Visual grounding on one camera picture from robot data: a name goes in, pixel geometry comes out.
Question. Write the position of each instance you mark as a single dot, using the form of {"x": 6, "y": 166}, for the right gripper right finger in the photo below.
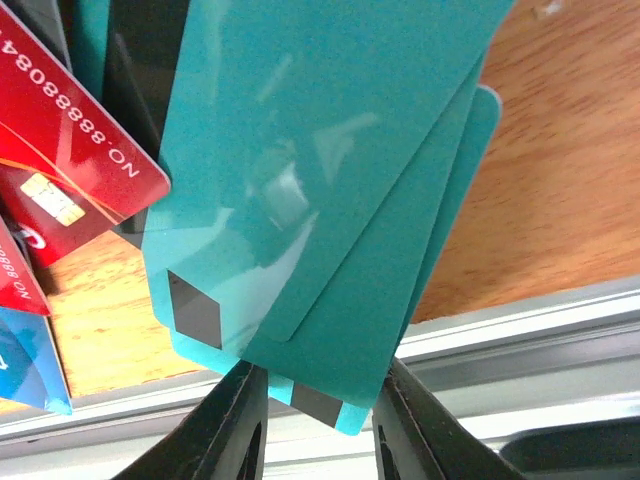
{"x": 416, "y": 437}

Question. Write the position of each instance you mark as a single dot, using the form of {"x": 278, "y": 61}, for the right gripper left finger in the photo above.
{"x": 224, "y": 437}

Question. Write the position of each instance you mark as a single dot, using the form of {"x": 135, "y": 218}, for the teal card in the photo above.
{"x": 380, "y": 280}
{"x": 288, "y": 123}
{"x": 450, "y": 210}

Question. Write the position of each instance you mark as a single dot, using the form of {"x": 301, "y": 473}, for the teal card bottom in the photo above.
{"x": 288, "y": 123}

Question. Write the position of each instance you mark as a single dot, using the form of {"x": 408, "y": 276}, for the blue card bottom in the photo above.
{"x": 31, "y": 370}

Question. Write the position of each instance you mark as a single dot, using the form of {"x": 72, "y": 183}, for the red card left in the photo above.
{"x": 20, "y": 289}

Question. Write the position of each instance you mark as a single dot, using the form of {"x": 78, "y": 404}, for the red VIP card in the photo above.
{"x": 69, "y": 171}

